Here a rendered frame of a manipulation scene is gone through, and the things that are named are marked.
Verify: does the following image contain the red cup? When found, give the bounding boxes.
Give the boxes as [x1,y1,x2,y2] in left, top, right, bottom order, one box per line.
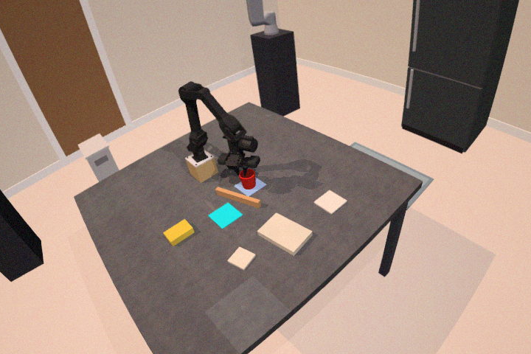
[239,169,256,190]

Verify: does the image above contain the orange flat bar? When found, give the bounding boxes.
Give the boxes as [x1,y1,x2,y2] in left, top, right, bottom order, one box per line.
[216,187,261,209]

